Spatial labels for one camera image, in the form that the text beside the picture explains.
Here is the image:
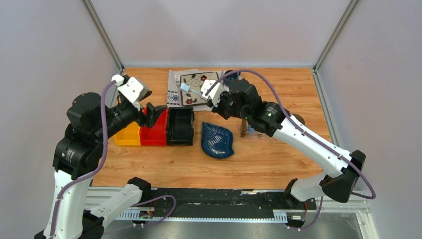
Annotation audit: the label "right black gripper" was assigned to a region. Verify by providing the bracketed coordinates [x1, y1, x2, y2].
[207, 89, 250, 121]

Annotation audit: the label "blue toothpaste tube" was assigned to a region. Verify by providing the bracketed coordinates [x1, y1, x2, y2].
[247, 125, 255, 134]

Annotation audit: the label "white toothbrush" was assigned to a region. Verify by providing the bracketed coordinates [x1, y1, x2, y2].
[180, 83, 202, 96]

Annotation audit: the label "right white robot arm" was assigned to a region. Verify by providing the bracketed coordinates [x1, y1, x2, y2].
[201, 80, 366, 209]

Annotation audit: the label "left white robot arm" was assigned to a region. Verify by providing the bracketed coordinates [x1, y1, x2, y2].
[35, 92, 166, 239]

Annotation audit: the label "red plastic bin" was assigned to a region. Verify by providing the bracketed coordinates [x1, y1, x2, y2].
[139, 109, 169, 146]

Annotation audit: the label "white patterned placemat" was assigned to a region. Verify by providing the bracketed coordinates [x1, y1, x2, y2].
[167, 69, 226, 111]

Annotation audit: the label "dark blue ceramic mug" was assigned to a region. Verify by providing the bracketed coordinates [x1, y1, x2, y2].
[224, 70, 240, 81]

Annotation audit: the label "black plastic bin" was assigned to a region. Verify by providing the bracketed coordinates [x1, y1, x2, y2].
[166, 107, 195, 146]

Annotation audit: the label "yellow plastic bin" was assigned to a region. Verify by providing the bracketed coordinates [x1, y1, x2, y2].
[114, 122, 141, 146]

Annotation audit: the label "blue shell-shaped dish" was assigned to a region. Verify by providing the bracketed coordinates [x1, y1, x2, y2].
[201, 122, 235, 159]

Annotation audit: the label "silver fork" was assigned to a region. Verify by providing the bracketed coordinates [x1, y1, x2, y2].
[175, 75, 183, 107]

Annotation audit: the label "square floral ceramic plate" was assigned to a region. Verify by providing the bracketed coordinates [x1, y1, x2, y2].
[180, 71, 218, 107]

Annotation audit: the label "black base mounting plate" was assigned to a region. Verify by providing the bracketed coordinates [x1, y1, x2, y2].
[141, 188, 317, 219]

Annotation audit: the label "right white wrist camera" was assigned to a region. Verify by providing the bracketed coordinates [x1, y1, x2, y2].
[201, 80, 225, 107]

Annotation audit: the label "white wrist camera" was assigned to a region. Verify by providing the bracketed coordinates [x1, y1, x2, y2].
[201, 80, 225, 107]
[111, 74, 152, 111]

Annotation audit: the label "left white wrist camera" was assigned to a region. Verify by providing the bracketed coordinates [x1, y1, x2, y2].
[111, 74, 152, 111]

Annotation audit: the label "clear glass tray wooden handles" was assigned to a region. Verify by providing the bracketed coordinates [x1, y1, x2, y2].
[240, 119, 264, 141]

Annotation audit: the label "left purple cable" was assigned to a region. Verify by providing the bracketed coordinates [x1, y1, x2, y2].
[49, 80, 177, 239]

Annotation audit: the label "purple cable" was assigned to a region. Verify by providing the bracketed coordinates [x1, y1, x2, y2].
[49, 80, 177, 239]
[206, 69, 377, 231]

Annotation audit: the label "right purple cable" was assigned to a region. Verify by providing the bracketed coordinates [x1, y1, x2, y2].
[206, 69, 377, 231]

